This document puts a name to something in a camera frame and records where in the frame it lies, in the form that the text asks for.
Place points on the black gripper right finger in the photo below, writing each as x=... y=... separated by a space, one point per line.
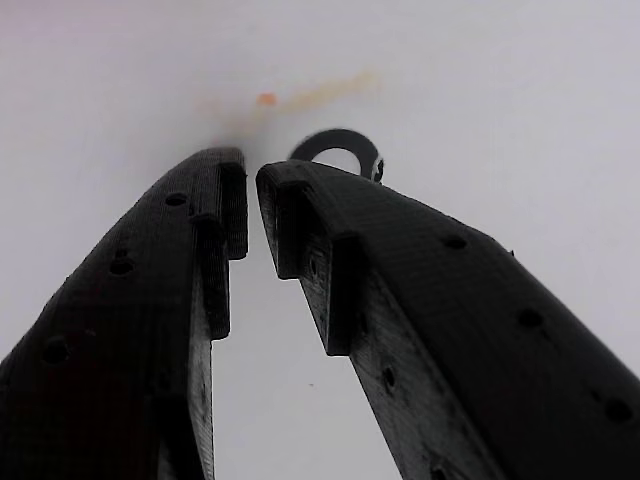
x=475 y=350

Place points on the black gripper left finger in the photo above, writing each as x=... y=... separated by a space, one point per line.
x=125 y=325

